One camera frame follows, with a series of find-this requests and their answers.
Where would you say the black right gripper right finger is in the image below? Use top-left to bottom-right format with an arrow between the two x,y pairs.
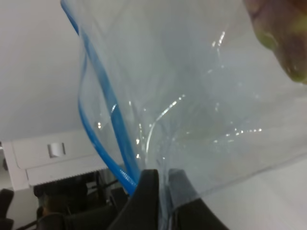
169,169 -> 228,230

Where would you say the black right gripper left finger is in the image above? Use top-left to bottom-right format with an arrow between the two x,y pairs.
108,169 -> 159,230

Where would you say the clear zip bag blue zipper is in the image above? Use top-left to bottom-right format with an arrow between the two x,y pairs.
59,0 -> 307,214

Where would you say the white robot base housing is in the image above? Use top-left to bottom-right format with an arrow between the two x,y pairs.
2,130 -> 107,191

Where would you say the purple eggplant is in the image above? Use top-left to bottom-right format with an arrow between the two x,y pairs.
243,0 -> 307,84

